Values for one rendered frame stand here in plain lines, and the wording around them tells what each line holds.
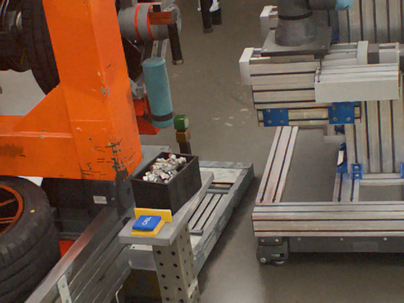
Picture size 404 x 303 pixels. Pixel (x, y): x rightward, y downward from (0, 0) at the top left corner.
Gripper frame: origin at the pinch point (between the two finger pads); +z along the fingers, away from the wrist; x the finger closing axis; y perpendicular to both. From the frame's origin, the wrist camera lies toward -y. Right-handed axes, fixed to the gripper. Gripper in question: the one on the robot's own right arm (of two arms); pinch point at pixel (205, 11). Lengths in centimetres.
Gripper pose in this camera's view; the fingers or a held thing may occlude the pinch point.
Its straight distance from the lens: 325.9
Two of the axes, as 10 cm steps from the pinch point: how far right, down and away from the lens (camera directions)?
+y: -1.4, -8.9, -4.3
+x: 9.6, -0.1, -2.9
